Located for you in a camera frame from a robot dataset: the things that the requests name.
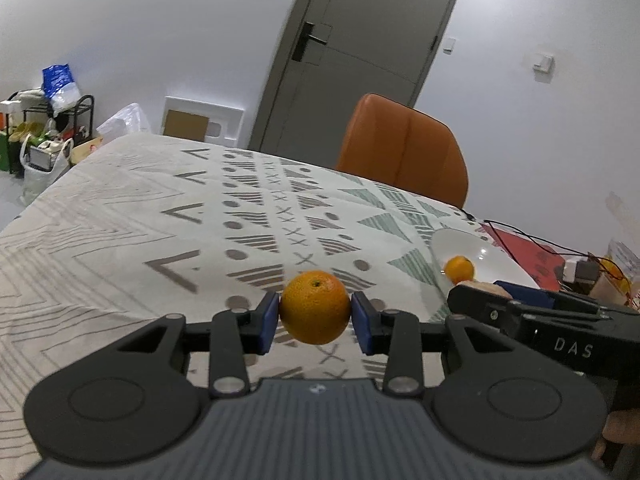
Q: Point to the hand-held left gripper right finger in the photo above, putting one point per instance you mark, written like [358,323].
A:
[361,325]

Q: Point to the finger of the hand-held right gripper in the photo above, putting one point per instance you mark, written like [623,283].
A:
[540,300]
[485,310]

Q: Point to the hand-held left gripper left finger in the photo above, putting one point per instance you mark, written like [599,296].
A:
[268,322]

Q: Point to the peeled pale citrus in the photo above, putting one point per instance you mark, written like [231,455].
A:
[480,286]

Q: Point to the large orange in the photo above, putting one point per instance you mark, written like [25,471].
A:
[314,307]

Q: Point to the small orange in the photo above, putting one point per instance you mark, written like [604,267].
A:
[459,269]

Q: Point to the white plate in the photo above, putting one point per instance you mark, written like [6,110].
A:
[465,241]

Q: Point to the person's right hand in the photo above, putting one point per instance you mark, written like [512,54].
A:
[620,427]

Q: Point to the grey power adapter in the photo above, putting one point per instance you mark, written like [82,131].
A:
[575,270]

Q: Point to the red mat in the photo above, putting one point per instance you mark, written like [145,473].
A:
[525,255]

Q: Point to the beige box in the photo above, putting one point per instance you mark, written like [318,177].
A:
[607,286]

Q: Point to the patterned tablecloth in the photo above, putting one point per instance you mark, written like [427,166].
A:
[125,235]

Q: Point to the orange leather chair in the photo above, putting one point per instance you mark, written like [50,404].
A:
[405,145]

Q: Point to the clear plastic bag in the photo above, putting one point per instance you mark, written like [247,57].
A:
[125,120]

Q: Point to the brown cardboard box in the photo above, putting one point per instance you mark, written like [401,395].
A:
[87,149]

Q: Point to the white plastic shopping bag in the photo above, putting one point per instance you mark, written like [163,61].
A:
[40,175]

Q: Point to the grey door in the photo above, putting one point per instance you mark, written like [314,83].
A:
[360,50]

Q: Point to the black metal rack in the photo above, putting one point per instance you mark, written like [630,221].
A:
[89,110]

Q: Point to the green box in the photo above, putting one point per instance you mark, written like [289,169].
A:
[4,152]

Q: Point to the blue plastic bag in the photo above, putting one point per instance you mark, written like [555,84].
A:
[57,85]

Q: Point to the large white wall switch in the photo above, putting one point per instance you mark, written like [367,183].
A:
[542,62]

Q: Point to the small white wall switch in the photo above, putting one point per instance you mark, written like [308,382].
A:
[449,45]

